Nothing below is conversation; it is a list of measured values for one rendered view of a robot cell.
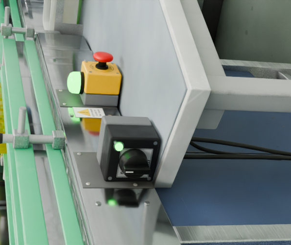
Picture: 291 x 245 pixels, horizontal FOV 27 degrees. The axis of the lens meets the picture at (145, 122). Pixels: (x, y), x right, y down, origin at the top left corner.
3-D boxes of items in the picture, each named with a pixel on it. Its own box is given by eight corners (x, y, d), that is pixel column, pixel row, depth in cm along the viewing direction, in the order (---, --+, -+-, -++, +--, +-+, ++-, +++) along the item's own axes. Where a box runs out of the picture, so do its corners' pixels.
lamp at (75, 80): (79, 88, 125) (65, 88, 124) (82, 68, 123) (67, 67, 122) (82, 97, 121) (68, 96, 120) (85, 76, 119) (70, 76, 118)
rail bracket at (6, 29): (30, 68, 165) (-18, 65, 162) (34, 7, 158) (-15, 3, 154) (30, 72, 162) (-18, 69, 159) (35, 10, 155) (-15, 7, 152)
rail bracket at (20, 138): (63, 141, 110) (-13, 139, 106) (67, 104, 107) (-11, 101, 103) (66, 151, 107) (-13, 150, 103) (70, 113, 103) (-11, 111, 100)
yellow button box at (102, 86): (112, 93, 129) (78, 91, 127) (117, 60, 126) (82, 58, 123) (119, 107, 123) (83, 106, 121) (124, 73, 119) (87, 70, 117)
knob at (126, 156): (144, 173, 97) (149, 184, 94) (116, 173, 95) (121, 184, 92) (148, 148, 95) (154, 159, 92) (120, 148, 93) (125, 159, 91)
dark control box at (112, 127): (144, 157, 105) (95, 157, 103) (150, 116, 102) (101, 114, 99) (155, 183, 98) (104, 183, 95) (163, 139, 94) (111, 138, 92)
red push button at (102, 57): (90, 65, 123) (92, 49, 122) (109, 66, 124) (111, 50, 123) (93, 72, 119) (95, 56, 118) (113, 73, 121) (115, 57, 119)
